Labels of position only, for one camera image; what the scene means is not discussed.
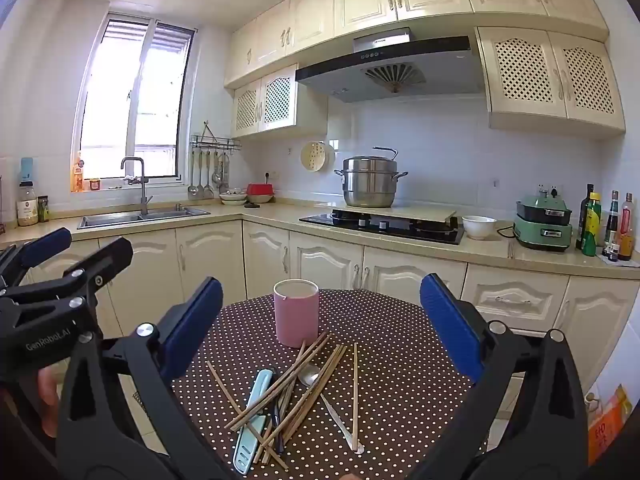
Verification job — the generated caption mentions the light blue sheathed knife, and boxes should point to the light blue sheathed knife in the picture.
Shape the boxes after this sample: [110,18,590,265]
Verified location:
[232,368,273,476]

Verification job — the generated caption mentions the steel spoon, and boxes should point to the steel spoon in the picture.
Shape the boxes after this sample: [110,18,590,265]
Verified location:
[297,364,364,455]

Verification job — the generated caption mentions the black plastic fork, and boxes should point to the black plastic fork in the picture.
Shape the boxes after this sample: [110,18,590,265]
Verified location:
[270,400,284,454]

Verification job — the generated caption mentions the person's left hand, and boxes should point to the person's left hand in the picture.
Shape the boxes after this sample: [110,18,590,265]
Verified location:
[37,366,60,438]

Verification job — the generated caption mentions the glass jar white lid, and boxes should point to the glass jar white lid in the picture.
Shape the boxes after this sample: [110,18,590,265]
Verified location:
[15,181,38,226]

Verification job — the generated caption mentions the steel sink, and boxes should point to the steel sink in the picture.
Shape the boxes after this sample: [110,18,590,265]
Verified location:
[78,206,209,230]

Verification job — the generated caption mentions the small green tin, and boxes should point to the small green tin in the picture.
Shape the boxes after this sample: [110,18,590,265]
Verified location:
[37,195,50,223]

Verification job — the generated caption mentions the orange snack bag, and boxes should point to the orange snack bag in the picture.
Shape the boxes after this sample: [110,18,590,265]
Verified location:
[585,385,634,465]

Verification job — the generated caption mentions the steel faucet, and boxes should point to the steel faucet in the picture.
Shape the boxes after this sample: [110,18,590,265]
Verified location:
[120,156,151,217]

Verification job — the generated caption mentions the window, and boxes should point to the window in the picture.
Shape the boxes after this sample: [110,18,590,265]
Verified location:
[72,13,196,192]

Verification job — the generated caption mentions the brown polka dot tablecloth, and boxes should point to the brown polka dot tablecloth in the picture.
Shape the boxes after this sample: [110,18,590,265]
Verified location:
[172,289,470,479]

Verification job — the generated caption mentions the stacked plates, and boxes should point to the stacked plates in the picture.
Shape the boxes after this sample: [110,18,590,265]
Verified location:
[219,188,247,206]

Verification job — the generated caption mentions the hanging utensil rack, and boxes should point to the hanging utensil rack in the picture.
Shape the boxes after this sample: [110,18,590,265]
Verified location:
[188,120,241,200]

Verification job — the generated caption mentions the dark sauce bottle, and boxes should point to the dark sauce bottle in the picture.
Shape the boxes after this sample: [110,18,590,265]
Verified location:
[575,183,594,251]

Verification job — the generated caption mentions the red container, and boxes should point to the red container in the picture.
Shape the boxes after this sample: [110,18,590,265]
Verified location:
[246,183,274,205]

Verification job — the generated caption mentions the green electric cooker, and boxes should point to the green electric cooker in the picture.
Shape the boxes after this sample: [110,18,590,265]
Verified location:
[513,188,573,252]

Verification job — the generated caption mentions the white ceramic bowl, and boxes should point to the white ceramic bowl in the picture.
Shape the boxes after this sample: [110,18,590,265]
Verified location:
[462,216,497,240]

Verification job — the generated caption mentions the red label sauce bottle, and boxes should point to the red label sauce bottle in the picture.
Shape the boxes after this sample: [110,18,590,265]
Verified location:
[618,193,634,261]

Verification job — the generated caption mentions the black gas stove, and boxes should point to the black gas stove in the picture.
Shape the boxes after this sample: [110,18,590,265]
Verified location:
[300,209,464,245]

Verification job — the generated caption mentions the pink utensil holder cup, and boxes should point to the pink utensil holder cup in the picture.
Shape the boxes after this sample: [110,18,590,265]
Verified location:
[272,278,319,348]

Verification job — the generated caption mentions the green yellow oil bottle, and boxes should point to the green yellow oil bottle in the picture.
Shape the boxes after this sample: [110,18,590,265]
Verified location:
[582,192,602,257]

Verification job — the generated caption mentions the round bamboo trivet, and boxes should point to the round bamboo trivet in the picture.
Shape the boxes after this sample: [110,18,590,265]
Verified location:
[300,141,329,172]

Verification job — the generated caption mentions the stainless steel steamer pot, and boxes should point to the stainless steel steamer pot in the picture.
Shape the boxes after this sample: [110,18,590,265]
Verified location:
[334,146,408,208]

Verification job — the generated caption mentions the range hood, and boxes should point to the range hood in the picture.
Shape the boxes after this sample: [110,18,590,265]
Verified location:
[295,28,484,103]

